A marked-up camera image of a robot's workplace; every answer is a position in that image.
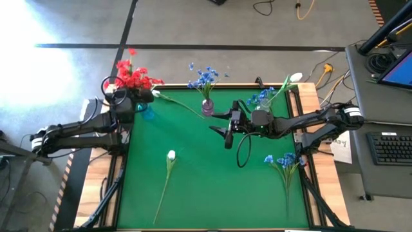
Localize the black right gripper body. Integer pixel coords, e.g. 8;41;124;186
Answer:
224;100;251;150

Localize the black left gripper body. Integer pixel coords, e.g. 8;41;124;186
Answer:
111;87;138;125

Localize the white artificial tulip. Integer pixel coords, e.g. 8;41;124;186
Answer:
151;90;206;120
153;150;177;226
265;72;304;106

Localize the blue artificial flower bunch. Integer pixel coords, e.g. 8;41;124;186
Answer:
246;86;279;112
263;151;309;219
187;62;231;103

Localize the blue glass vase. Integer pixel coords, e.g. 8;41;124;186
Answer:
136;102;155;121

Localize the pink glass vase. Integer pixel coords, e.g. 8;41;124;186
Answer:
201;98;216;117

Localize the clear glass vase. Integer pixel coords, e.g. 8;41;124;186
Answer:
256;96;273;112

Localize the green table mat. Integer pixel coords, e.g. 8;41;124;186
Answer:
116;88;310;230

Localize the black floor mat striped edge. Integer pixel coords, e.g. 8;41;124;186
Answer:
48;99;106;232
368;0;412;28

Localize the white paper sheet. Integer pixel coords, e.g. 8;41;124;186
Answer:
330;130;353;165

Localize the black metal stand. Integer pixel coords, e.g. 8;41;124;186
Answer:
0;130;54;232

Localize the grey computer desk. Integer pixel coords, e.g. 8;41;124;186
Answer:
344;43;412;201

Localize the black keyboard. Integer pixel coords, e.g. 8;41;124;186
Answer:
366;131;412;166

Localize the monitor with blue screen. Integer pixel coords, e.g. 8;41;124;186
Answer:
375;47;412;90

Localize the yellow plug cable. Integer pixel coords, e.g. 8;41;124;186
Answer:
314;63;335;88

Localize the black floor cable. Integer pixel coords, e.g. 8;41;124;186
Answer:
252;0;275;17

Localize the yellow floor cable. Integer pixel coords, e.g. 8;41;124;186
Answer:
295;0;315;21

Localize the coiled black cable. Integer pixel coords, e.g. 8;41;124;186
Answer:
364;51;396;75

